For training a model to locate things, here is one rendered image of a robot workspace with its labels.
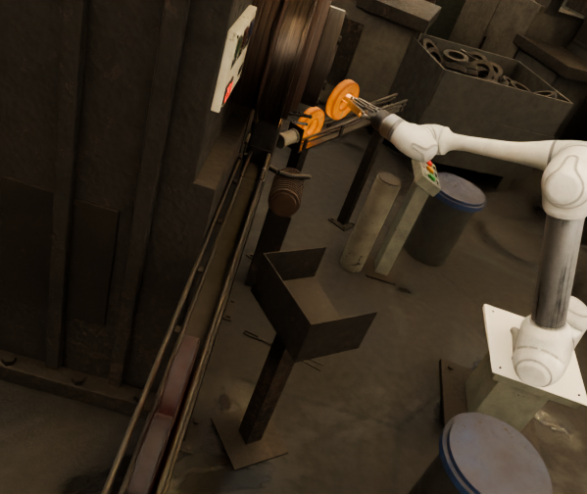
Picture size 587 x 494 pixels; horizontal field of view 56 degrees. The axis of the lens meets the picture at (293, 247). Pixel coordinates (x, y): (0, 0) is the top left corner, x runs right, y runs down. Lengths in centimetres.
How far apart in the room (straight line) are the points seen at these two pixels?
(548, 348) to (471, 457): 45
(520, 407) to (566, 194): 96
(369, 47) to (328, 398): 290
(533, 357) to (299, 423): 81
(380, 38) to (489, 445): 324
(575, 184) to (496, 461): 77
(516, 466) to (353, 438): 61
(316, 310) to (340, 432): 67
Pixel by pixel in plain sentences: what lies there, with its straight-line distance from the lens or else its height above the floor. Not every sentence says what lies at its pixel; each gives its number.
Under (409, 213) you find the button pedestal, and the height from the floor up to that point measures 39.
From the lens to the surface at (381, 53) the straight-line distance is 438.
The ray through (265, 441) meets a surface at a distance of 195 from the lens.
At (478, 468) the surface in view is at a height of 43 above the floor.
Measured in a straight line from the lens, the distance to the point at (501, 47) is 568.
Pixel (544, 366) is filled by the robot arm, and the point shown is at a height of 55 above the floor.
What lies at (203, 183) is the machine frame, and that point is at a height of 87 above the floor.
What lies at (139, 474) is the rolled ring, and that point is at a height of 73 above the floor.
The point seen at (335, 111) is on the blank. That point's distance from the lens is 215.
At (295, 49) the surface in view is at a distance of 148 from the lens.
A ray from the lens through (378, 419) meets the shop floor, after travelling 219.
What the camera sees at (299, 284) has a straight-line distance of 158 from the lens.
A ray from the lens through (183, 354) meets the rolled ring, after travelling 109.
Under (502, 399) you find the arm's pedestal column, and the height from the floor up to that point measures 18.
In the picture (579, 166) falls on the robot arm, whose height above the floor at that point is 113.
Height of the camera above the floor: 158
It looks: 35 degrees down
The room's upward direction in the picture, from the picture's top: 20 degrees clockwise
